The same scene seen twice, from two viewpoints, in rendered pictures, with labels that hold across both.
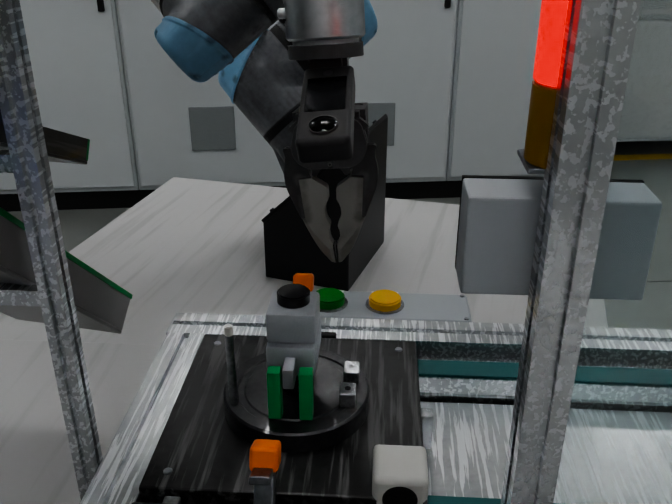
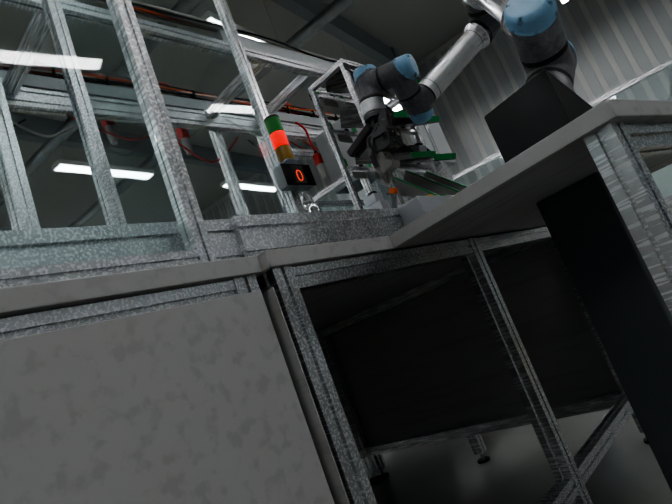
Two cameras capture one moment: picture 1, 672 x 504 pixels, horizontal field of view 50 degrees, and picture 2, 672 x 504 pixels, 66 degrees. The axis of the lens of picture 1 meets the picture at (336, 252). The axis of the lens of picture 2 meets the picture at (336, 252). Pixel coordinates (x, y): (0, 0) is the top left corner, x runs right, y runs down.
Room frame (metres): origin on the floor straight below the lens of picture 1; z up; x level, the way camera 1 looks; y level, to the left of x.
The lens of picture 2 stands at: (1.36, -1.34, 0.65)
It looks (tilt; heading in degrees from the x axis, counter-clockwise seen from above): 11 degrees up; 126
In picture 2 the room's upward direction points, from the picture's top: 21 degrees counter-clockwise
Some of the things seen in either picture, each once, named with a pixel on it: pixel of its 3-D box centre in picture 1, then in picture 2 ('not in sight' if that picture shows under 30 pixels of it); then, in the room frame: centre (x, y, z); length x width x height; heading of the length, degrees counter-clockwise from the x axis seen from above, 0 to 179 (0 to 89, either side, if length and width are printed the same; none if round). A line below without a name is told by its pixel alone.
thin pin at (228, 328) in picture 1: (231, 365); not in sight; (0.54, 0.09, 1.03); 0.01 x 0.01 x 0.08
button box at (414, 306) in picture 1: (384, 324); (431, 210); (0.77, -0.06, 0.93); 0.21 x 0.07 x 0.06; 86
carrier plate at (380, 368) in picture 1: (297, 410); not in sight; (0.56, 0.04, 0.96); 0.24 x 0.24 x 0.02; 86
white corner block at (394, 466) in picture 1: (399, 480); not in sight; (0.46, -0.05, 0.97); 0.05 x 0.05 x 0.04; 86
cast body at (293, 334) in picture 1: (293, 330); (373, 204); (0.55, 0.04, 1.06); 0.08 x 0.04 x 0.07; 176
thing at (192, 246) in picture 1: (322, 276); (560, 189); (1.07, 0.02, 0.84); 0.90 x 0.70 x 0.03; 75
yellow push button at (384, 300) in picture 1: (384, 303); not in sight; (0.77, -0.06, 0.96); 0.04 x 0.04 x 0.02
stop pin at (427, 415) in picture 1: (426, 428); not in sight; (0.56, -0.09, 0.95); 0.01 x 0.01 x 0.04; 86
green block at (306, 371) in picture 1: (306, 393); not in sight; (0.52, 0.03, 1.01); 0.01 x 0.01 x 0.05; 86
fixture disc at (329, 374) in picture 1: (297, 394); not in sight; (0.56, 0.04, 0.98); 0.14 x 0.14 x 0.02
